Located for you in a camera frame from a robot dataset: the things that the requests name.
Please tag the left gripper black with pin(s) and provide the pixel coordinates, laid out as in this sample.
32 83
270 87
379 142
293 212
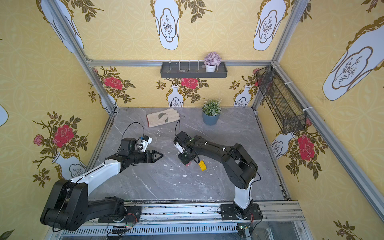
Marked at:
146 156

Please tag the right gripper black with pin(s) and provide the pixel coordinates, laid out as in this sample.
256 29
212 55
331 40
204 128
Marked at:
184 157

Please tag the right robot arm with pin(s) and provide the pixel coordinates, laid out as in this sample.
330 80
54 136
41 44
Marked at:
240 167

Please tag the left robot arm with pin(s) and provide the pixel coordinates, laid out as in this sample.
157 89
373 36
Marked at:
68 205

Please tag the yellow lego brick right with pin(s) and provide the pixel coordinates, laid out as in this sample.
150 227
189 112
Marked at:
202 165

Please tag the green plant blue pot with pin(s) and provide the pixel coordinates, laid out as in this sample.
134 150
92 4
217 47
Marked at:
211 111

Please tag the purple flower white pot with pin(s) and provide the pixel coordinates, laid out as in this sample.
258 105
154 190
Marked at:
212 60

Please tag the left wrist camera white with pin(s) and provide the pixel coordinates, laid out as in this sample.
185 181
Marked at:
145 141

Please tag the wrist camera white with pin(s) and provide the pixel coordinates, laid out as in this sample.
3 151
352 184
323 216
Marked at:
145 141
180 149

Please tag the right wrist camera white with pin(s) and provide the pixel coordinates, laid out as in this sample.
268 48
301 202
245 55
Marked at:
180 149

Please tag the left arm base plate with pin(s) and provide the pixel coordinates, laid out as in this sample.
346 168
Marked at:
130 214

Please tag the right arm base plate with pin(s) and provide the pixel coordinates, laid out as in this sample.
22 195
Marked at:
234 212

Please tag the grey wall shelf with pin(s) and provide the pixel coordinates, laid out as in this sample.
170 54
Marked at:
191 69

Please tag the black wire basket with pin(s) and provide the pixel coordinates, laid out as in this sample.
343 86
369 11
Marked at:
285 108

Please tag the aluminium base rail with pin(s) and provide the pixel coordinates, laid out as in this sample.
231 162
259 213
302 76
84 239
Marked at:
281 220

